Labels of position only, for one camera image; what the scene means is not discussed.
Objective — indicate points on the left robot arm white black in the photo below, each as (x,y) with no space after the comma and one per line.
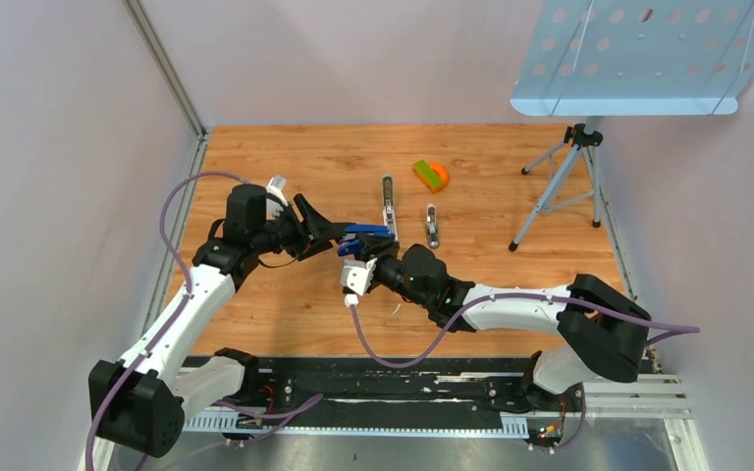
(142,400)

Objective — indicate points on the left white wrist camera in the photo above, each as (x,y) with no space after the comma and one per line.
(278,192)

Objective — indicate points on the beige grey stapler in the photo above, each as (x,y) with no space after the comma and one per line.
(389,210)

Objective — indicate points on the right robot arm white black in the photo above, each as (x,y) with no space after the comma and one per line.
(603,332)

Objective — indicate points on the green orange tape dispenser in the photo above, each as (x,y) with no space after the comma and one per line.
(432,175)

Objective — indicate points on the light blue perforated tray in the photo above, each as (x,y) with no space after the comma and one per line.
(637,58)

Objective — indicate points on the grey tripod stand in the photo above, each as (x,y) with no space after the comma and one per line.
(581,141)

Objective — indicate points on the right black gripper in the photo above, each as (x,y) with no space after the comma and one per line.
(377,245)

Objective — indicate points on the white slotted cable duct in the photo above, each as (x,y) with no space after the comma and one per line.
(230,423)

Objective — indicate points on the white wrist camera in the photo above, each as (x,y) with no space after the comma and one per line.
(278,192)
(356,279)

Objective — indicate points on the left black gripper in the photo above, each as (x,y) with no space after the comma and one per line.
(321,231)

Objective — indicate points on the small silver stapler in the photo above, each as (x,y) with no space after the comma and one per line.
(432,232)

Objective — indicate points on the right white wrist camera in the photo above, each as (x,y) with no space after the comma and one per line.
(356,279)

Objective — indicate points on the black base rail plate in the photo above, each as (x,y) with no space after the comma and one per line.
(439,391)

